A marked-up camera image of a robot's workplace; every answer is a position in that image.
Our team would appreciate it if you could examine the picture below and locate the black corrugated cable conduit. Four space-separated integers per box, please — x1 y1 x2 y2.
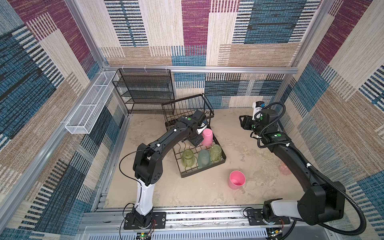
256 101 367 240

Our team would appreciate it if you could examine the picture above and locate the teal translucent cup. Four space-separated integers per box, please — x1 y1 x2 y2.
198 150 211 168

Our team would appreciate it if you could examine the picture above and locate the translucent pink cup right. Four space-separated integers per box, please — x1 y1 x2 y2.
279 163 292 176

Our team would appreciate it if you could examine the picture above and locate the bright green translucent cup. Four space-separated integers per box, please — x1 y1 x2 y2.
210 144 222 163

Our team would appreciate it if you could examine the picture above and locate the opaque pink cup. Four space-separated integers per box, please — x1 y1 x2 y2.
228 171 246 190

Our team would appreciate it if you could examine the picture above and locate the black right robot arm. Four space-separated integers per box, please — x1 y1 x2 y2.
239 109 346 226

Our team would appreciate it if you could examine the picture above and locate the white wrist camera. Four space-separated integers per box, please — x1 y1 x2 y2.
253 101 265 121
198 120 208 130

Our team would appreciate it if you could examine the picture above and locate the pink cup edge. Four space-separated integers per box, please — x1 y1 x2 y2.
202 128 214 147

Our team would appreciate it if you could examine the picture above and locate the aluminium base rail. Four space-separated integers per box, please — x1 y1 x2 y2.
75 205 337 240

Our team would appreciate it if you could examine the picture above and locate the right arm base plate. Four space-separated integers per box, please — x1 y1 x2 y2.
243 208 291 226

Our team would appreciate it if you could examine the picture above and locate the white wire wall basket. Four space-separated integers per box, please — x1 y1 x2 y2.
65 72 116 135

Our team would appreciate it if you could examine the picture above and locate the black mesh shelf unit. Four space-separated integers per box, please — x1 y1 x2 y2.
112 69 175 114

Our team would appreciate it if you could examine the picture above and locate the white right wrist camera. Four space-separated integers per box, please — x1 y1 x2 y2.
253 101 265 121

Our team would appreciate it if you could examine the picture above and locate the black wire dish rack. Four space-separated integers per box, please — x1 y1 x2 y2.
162 94 227 178

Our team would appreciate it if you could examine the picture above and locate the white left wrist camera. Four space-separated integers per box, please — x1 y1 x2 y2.
198 120 208 130

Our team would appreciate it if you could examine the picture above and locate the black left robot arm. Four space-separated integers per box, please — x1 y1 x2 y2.
132 110 208 226

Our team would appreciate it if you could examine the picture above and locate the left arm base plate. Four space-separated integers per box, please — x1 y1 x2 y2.
123 212 167 230

